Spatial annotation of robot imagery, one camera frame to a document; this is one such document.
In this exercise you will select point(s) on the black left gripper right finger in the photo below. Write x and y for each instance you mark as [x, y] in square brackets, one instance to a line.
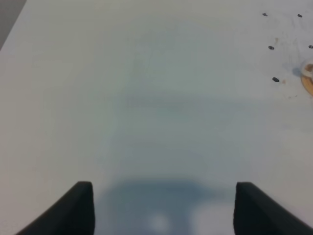
[255, 213]

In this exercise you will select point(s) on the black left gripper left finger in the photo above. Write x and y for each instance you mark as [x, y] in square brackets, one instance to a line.
[72, 214]

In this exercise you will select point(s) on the orange near coaster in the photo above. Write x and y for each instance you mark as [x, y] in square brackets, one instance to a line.
[307, 84]

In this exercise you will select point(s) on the white near teacup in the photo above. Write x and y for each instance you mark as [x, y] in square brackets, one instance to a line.
[307, 68]

